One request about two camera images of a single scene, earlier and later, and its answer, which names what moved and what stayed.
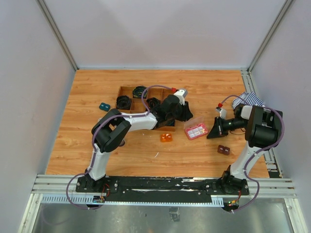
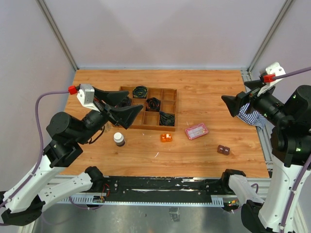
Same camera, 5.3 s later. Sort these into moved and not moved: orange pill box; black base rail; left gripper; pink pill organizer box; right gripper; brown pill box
Moved: right gripper; left gripper
Not moved: pink pill organizer box; black base rail; orange pill box; brown pill box
